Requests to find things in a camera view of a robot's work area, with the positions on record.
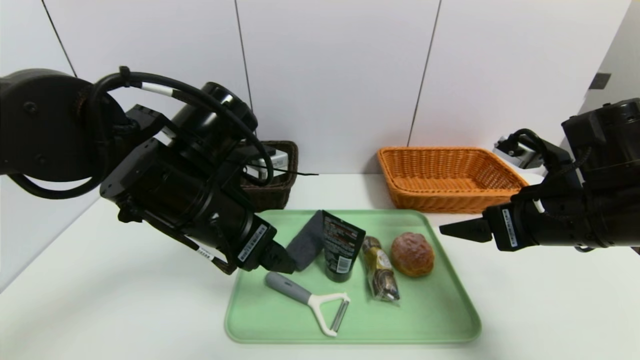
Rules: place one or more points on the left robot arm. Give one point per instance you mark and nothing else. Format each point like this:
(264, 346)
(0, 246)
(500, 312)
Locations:
(50, 125)

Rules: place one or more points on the dark wall fixture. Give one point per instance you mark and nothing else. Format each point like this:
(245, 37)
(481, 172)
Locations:
(599, 81)

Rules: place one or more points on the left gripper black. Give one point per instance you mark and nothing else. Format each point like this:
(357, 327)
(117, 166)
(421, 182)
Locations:
(255, 244)

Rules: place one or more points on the gold snack roll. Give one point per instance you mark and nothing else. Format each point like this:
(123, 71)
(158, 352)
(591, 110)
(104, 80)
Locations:
(380, 272)

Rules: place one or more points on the round pink-topped bun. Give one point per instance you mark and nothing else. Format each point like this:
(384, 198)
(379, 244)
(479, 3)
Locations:
(412, 254)

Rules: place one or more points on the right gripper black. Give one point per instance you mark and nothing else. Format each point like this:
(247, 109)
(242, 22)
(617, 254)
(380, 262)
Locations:
(505, 227)

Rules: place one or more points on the grey cloth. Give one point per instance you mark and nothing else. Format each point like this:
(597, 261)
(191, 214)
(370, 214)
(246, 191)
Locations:
(307, 245)

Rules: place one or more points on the dark brown wicker basket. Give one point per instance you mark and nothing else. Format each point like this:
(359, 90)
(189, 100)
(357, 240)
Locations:
(277, 192)

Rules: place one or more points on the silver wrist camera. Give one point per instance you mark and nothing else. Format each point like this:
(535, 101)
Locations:
(275, 161)
(517, 155)

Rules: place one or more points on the light green plastic tray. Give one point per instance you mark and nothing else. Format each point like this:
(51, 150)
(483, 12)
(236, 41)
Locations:
(300, 315)

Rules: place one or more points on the orange wicker basket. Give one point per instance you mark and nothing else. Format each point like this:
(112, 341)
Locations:
(450, 200)

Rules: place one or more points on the black cosmetic tube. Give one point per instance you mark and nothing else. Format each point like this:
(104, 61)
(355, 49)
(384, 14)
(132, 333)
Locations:
(340, 245)

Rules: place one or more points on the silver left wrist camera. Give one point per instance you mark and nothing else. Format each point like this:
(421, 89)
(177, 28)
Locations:
(275, 161)

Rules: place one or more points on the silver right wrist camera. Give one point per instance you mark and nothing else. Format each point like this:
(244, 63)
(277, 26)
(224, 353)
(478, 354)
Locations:
(517, 155)

